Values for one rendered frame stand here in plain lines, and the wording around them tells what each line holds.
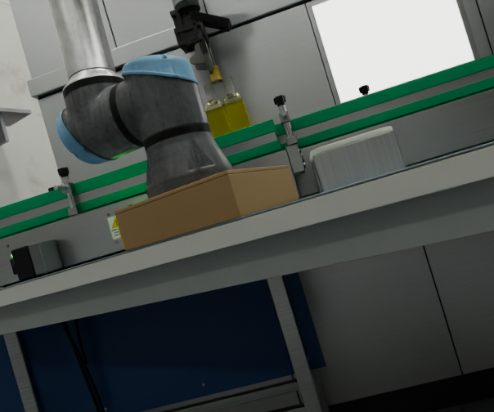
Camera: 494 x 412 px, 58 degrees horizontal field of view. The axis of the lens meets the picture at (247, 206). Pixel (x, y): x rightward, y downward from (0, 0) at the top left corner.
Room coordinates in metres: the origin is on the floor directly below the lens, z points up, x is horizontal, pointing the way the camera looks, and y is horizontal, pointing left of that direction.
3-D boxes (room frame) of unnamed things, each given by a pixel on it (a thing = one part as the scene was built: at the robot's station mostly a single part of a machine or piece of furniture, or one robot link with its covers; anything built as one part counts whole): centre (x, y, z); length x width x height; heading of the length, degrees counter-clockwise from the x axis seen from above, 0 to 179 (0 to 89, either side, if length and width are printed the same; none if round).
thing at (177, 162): (0.75, 0.08, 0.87); 0.15 x 0.15 x 0.10
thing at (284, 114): (1.12, -0.16, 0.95); 0.17 x 0.03 x 0.12; 172
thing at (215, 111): (1.27, 0.01, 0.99); 0.06 x 0.06 x 0.21; 82
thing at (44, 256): (1.15, 0.56, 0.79); 0.08 x 0.08 x 0.08; 82
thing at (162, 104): (0.75, 0.09, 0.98); 0.13 x 0.12 x 0.14; 67
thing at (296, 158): (1.14, -0.16, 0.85); 0.09 x 0.04 x 0.07; 172
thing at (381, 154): (1.03, -0.26, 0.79); 0.27 x 0.17 x 0.08; 172
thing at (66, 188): (1.15, 0.44, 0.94); 0.07 x 0.04 x 0.13; 172
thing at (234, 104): (1.26, -0.05, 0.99); 0.06 x 0.06 x 0.21; 82
